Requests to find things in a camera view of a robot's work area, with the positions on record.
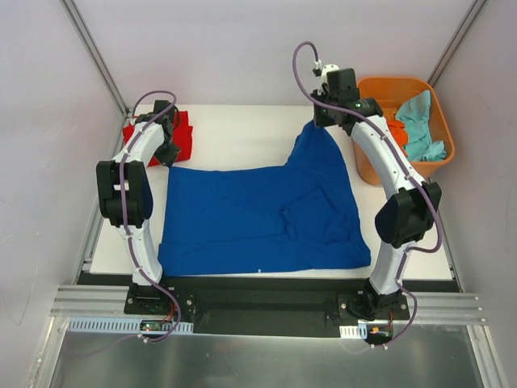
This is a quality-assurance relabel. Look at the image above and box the blue t shirt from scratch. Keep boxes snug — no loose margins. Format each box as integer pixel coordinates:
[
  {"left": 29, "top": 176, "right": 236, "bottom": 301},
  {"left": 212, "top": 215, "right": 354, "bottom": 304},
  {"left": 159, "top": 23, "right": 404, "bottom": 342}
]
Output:
[{"left": 158, "top": 123, "right": 371, "bottom": 276}]

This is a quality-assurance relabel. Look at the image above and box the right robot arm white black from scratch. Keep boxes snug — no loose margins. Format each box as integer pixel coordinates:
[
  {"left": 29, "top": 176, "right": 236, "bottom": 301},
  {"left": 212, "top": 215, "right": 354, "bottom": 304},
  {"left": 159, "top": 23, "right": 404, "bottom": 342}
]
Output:
[{"left": 311, "top": 65, "right": 442, "bottom": 321}]

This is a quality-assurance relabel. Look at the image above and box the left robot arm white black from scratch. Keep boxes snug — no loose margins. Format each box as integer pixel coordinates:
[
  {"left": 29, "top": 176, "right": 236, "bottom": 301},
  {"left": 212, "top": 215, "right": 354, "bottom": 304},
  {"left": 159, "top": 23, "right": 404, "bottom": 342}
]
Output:
[{"left": 95, "top": 100, "right": 179, "bottom": 314}]

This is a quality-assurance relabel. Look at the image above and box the folded red t shirt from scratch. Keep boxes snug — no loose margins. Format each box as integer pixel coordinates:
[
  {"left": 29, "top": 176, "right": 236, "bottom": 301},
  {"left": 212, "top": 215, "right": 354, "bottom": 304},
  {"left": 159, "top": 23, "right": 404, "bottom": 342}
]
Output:
[{"left": 122, "top": 111, "right": 193, "bottom": 167}]

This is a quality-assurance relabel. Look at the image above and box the orange plastic bin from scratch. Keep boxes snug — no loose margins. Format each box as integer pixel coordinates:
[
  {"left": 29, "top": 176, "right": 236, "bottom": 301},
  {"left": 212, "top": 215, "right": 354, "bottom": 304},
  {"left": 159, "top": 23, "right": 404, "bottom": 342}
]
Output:
[{"left": 358, "top": 77, "right": 456, "bottom": 178}]

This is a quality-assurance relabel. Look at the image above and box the orange t shirt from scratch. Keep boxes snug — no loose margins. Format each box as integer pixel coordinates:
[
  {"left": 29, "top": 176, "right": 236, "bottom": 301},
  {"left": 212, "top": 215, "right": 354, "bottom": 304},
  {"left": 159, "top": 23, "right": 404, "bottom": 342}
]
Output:
[{"left": 387, "top": 119, "right": 409, "bottom": 157}]

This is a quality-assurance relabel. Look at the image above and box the teal t shirt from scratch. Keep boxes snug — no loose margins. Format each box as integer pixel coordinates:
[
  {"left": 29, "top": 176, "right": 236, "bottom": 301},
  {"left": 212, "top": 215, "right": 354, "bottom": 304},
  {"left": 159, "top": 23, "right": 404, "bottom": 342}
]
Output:
[{"left": 395, "top": 90, "right": 447, "bottom": 162}]

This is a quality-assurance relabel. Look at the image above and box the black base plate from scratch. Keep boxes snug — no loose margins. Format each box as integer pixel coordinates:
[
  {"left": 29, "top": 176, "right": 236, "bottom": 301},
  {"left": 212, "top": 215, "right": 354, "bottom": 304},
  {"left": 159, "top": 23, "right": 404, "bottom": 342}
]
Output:
[{"left": 76, "top": 272, "right": 413, "bottom": 336}]

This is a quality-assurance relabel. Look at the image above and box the right aluminium frame post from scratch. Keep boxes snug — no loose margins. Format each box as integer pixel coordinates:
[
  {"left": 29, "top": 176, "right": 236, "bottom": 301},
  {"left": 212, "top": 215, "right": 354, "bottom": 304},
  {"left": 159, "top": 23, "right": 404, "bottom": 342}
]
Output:
[{"left": 427, "top": 0, "right": 490, "bottom": 86}]

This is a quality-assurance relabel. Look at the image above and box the aluminium frame post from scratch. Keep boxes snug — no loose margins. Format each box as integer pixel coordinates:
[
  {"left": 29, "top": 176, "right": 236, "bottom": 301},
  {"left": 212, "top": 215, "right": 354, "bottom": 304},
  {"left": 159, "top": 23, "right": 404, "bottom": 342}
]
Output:
[
  {"left": 59, "top": 0, "right": 129, "bottom": 117},
  {"left": 427, "top": 0, "right": 490, "bottom": 86}
]

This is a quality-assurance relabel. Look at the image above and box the left aluminium frame post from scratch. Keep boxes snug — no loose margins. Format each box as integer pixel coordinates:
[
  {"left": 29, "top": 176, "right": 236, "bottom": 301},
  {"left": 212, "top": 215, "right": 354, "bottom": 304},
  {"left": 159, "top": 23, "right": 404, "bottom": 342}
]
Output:
[{"left": 59, "top": 0, "right": 129, "bottom": 117}]

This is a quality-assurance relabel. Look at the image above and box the aluminium rail front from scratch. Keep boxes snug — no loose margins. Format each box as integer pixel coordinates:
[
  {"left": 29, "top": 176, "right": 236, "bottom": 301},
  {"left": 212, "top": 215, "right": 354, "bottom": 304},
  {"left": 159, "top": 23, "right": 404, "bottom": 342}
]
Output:
[{"left": 50, "top": 285, "right": 488, "bottom": 326}]

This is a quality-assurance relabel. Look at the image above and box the left grey cable duct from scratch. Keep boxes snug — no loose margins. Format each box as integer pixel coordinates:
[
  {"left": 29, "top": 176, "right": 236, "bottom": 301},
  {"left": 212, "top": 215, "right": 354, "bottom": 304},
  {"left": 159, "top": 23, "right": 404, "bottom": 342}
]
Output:
[{"left": 68, "top": 317, "right": 194, "bottom": 335}]

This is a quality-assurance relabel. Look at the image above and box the grey cable duct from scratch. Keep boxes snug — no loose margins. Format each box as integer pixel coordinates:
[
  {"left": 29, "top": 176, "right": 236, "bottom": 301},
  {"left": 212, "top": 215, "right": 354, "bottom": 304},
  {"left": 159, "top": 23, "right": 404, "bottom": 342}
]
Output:
[
  {"left": 68, "top": 317, "right": 194, "bottom": 335},
  {"left": 339, "top": 324, "right": 368, "bottom": 340}
]

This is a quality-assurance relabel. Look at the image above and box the right grey cable duct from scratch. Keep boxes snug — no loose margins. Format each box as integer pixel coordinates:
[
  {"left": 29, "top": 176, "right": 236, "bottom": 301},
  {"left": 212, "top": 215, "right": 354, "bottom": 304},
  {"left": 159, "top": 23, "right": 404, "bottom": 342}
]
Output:
[{"left": 339, "top": 324, "right": 368, "bottom": 340}]

